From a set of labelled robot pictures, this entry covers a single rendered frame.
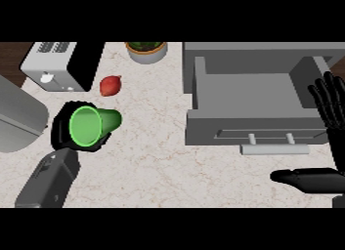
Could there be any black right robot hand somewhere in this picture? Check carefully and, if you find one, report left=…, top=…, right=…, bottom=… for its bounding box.
left=268, top=71, right=345, bottom=195

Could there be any green cup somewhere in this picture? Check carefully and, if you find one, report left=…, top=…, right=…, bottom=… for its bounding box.
left=68, top=105, right=125, bottom=147

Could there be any grey open drawer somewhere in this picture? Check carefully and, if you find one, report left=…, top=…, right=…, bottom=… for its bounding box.
left=184, top=56, right=336, bottom=146

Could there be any grey cabinet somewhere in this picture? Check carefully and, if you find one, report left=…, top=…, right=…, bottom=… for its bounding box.
left=182, top=41, right=345, bottom=96

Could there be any potted plant in grey pot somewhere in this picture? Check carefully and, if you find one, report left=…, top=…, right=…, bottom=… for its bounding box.
left=125, top=41, right=169, bottom=65

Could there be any red sweet potato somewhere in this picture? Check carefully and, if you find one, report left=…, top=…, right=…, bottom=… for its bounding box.
left=98, top=74, right=125, bottom=98

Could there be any white and black toaster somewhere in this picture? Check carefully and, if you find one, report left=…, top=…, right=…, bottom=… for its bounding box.
left=20, top=41, right=107, bottom=93

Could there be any large grey rounded appliance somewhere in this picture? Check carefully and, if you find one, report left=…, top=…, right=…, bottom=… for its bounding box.
left=0, top=66, right=51, bottom=154

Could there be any pale grey drawer handle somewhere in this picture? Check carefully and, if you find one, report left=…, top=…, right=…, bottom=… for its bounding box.
left=240, top=132, right=311, bottom=156

